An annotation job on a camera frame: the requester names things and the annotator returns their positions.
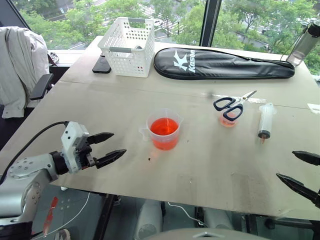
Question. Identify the black window frame post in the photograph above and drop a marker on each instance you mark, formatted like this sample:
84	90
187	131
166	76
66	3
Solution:
211	22

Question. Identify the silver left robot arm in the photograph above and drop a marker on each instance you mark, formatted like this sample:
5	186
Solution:
22	172

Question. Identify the clear plastic syringe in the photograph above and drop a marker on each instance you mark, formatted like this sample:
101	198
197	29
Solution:
265	120

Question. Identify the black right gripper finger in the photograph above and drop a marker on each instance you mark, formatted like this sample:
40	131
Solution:
308	157
300	187

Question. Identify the white rounded cylinder shape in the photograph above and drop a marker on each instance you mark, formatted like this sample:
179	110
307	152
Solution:
217	218
148	220

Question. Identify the clear water bottle black lid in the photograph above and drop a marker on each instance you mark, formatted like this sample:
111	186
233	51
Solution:
301	46

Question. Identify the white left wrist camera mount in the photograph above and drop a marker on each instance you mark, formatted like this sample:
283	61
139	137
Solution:
71	140

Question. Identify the black smartphone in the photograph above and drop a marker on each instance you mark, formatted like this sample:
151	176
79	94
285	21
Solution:
101	66

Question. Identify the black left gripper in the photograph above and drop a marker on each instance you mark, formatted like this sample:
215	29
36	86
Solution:
84	151

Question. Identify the small clear cup red liquid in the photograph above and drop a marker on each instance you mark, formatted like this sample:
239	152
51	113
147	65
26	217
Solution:
228	122

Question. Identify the black office chair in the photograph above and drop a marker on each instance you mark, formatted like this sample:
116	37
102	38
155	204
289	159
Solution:
41	87

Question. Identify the grey jacket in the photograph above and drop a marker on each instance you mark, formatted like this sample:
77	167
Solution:
17	67

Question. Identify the red plastic object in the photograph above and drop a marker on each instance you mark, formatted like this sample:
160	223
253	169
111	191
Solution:
50	215

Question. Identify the white perforated plastic basket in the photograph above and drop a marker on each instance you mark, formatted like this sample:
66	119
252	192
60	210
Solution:
130	60

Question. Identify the black table leg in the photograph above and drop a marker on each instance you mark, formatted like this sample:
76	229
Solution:
105	215

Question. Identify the large clear cup red liquid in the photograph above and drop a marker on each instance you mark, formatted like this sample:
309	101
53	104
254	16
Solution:
164	132

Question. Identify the black racket bag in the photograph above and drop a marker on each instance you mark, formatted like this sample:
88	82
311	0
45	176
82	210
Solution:
220	65

